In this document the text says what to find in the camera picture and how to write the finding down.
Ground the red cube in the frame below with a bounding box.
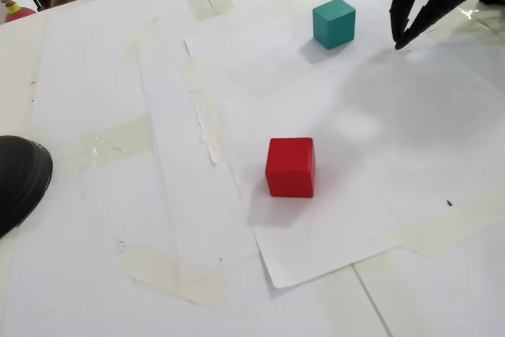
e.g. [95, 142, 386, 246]
[264, 137, 316, 199]

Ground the teal cube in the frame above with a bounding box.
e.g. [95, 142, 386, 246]
[312, 0, 357, 51]

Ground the red fire extinguisher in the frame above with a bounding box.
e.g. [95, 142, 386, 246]
[0, 0, 47, 24]

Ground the black round stand base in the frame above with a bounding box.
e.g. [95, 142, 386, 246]
[0, 135, 54, 240]

